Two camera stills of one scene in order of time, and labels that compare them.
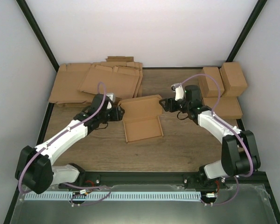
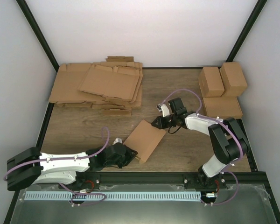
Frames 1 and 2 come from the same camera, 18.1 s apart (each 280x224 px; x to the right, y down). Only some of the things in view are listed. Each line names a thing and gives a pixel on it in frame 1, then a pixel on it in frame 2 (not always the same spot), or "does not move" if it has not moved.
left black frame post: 36,27 does not move
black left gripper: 120,115 -> 129,157
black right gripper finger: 165,105 -> 157,124
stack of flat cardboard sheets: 77,84 does not move
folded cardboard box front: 224,107 does not move
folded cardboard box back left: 211,82 does not move
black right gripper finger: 164,102 -> 157,121
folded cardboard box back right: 233,79 does not move
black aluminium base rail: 92,179 does not move
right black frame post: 257,10 does not move
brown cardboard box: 141,121 -> 145,139
